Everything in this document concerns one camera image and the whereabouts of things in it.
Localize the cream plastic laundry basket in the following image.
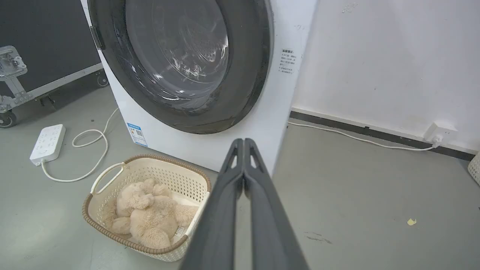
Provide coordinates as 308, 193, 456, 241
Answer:
82, 154, 212, 262

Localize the white front-load washing machine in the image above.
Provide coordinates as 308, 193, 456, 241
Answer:
80, 0, 319, 175

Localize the white power strip with cord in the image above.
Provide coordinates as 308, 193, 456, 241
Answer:
40, 108, 120, 183

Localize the beige plush teddy bear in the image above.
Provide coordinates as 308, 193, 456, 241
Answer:
102, 178, 198, 249

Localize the white wall socket adapter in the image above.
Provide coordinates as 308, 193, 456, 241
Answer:
424, 121, 459, 147

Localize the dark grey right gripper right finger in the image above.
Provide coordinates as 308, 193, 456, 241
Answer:
243, 138, 309, 270

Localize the white woven basket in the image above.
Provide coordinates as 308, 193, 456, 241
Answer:
467, 151, 480, 186

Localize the black flight case on wheels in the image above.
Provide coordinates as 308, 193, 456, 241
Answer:
0, 0, 110, 129

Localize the white cable along wall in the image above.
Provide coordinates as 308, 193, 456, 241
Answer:
288, 121, 435, 152

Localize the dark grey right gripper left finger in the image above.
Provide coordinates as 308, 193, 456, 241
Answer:
179, 138, 245, 270

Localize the round dark washing machine door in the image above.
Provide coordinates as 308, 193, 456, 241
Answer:
87, 0, 273, 135

